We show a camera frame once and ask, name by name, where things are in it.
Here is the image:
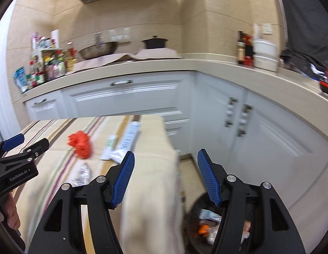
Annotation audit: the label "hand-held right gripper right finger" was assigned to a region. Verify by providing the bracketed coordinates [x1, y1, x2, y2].
[197, 149, 306, 254]

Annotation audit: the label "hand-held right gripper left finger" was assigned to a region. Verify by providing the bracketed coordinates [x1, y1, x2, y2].
[26, 151, 135, 254]

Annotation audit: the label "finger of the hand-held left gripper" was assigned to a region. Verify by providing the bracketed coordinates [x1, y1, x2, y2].
[0, 134, 25, 154]
[0, 138, 50, 166]

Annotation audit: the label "small white green wrapper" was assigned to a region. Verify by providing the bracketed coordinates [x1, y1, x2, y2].
[100, 135, 118, 160]

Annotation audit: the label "long white blue wrapper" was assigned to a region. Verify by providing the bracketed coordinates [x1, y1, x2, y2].
[111, 120, 142, 164]

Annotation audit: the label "red plastic bag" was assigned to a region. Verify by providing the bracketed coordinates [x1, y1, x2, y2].
[67, 130, 92, 160]

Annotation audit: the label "bin with black liner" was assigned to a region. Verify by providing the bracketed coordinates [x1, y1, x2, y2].
[184, 192, 256, 254]

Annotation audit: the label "person's left hand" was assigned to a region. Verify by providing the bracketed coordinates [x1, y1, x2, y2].
[0, 193, 21, 237]

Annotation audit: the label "striped tablecloth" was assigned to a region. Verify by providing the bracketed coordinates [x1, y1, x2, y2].
[2, 114, 185, 254]

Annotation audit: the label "cluster of condiment bottles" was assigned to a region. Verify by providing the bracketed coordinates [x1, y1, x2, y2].
[26, 32, 78, 89]

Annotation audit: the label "white kitchen cabinets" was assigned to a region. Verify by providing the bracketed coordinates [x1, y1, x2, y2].
[22, 70, 328, 254]

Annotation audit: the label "beige stove cover cloth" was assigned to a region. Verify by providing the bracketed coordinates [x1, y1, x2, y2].
[66, 53, 135, 72]

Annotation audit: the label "paper towel roll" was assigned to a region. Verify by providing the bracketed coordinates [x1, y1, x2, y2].
[51, 29, 60, 48]

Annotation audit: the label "steel wok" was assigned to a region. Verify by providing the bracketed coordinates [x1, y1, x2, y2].
[79, 32, 119, 60]

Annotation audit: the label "white stove cover cloth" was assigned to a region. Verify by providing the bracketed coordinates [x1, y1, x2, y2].
[133, 48, 181, 60]

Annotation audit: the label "white lidded container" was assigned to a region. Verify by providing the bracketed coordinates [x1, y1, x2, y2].
[253, 54, 279, 72]
[252, 38, 278, 56]

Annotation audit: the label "red food package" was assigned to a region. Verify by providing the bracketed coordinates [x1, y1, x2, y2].
[245, 34, 256, 66]

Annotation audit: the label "dark oil bottle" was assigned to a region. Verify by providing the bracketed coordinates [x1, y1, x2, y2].
[237, 31, 246, 65]

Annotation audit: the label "black lidded pot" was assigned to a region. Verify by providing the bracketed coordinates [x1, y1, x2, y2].
[141, 35, 169, 50]

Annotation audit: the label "dark grey curtain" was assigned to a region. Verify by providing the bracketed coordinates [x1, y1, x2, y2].
[275, 0, 328, 85]

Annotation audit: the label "cabinet door handle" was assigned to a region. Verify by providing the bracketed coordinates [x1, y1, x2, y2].
[224, 97, 238, 128]
[237, 104, 252, 137]

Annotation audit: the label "white wall hook rack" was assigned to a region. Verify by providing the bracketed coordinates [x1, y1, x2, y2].
[109, 28, 131, 43]

